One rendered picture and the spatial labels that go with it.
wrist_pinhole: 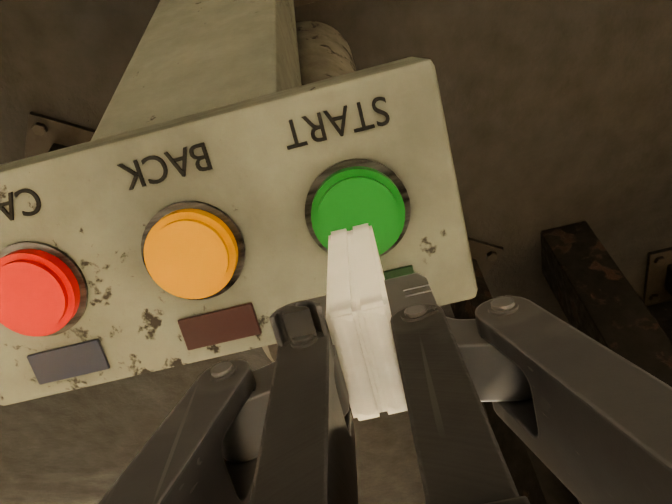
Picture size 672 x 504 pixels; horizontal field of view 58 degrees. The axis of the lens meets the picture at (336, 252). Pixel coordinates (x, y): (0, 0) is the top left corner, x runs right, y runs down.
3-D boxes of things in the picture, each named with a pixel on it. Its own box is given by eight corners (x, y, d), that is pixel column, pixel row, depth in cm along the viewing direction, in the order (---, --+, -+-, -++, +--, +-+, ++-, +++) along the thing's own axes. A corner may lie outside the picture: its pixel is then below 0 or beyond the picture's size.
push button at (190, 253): (252, 275, 28) (246, 290, 26) (170, 295, 28) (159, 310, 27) (226, 193, 27) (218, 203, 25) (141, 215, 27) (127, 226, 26)
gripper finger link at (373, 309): (355, 309, 14) (387, 301, 14) (349, 226, 21) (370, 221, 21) (384, 418, 15) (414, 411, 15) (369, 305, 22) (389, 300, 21)
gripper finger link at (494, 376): (400, 365, 13) (543, 333, 12) (382, 279, 17) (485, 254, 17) (414, 426, 13) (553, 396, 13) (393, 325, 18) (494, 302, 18)
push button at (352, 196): (410, 237, 28) (414, 250, 26) (324, 258, 28) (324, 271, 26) (390, 152, 26) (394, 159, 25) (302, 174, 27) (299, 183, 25)
